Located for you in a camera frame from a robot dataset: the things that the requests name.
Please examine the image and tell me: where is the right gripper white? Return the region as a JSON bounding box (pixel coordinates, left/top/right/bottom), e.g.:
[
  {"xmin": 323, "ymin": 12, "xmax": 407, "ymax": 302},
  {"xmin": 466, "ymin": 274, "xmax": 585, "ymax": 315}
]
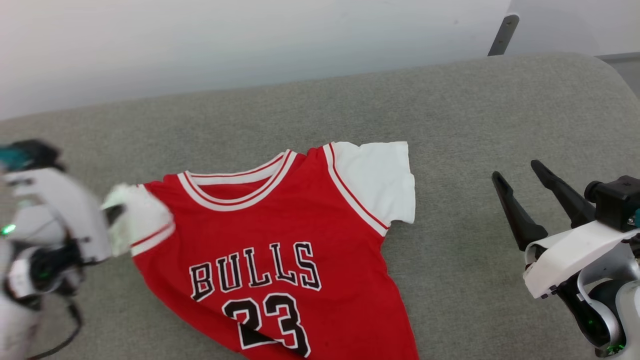
[{"xmin": 491, "ymin": 159, "xmax": 640, "ymax": 300}]

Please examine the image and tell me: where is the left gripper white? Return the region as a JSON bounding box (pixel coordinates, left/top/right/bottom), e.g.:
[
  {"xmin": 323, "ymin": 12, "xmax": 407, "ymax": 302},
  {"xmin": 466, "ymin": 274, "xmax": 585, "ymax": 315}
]
[{"xmin": 2, "ymin": 167, "xmax": 126, "ymax": 266}]

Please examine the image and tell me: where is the red Bulls 23 jersey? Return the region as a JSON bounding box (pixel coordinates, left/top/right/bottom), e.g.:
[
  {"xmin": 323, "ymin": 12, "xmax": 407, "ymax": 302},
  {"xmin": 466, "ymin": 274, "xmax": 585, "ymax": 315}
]
[{"xmin": 102, "ymin": 141, "xmax": 420, "ymax": 360}]

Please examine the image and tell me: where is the grey fabric sofa cushion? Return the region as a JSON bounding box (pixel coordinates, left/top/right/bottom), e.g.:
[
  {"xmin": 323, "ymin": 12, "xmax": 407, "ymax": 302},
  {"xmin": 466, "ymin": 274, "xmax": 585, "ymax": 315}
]
[{"xmin": 0, "ymin": 52, "xmax": 640, "ymax": 360}]

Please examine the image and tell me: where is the grey metal post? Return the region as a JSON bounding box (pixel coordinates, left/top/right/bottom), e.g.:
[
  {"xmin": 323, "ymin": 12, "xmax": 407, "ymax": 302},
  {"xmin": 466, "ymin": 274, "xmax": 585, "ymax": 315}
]
[{"xmin": 487, "ymin": 13, "xmax": 521, "ymax": 57}]

